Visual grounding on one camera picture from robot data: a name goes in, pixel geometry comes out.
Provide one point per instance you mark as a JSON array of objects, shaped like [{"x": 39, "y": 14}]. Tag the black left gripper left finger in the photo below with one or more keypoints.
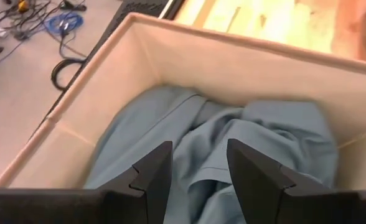
[{"x": 155, "y": 174}]

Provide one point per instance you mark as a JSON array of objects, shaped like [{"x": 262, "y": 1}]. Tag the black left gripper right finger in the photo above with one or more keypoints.
[{"x": 254, "y": 180}]

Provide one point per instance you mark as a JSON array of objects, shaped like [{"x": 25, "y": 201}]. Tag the light blue garment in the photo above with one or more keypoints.
[{"x": 201, "y": 130}]

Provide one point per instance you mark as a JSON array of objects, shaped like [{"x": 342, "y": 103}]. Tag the beige fabric storage box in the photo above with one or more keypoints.
[{"x": 232, "y": 71}]

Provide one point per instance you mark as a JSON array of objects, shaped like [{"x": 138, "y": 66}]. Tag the black perforated floor mat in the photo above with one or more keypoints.
[{"x": 139, "y": 6}]

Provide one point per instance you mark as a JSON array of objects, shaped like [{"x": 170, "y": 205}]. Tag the black power strip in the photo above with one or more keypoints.
[{"x": 72, "y": 5}]

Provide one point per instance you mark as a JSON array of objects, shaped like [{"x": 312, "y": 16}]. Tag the yellow plug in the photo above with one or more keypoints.
[{"x": 22, "y": 5}]

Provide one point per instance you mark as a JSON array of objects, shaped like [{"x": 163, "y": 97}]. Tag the black table frame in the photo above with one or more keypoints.
[{"x": 174, "y": 9}]

